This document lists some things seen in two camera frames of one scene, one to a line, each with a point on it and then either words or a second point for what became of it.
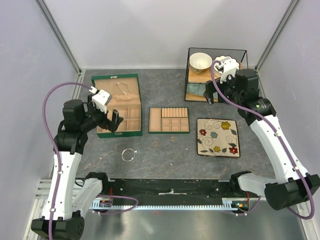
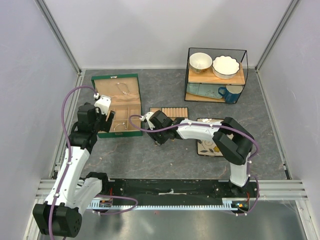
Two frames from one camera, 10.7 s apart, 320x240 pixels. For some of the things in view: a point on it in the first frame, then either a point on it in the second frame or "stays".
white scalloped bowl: [219, 60] stays
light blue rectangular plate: [197, 89] stays
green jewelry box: [125, 91] stays
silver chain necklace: [123, 92] stays
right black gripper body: [227, 89] to [159, 137]
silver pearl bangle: [134, 152] to [121, 124]
